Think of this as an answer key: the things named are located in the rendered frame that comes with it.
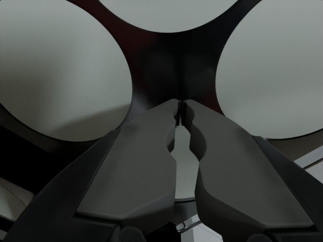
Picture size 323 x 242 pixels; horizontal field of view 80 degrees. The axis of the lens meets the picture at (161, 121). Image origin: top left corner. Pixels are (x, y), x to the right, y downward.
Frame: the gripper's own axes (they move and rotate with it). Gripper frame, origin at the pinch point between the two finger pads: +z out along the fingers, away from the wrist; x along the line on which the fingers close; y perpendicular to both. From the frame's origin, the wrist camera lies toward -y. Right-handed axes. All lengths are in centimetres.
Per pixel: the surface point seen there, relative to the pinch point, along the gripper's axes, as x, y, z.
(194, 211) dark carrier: 2.3, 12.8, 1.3
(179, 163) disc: 0.3, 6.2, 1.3
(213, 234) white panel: 7.5, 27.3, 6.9
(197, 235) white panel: 4.4, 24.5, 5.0
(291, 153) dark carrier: 8.9, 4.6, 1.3
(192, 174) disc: 1.5, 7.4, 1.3
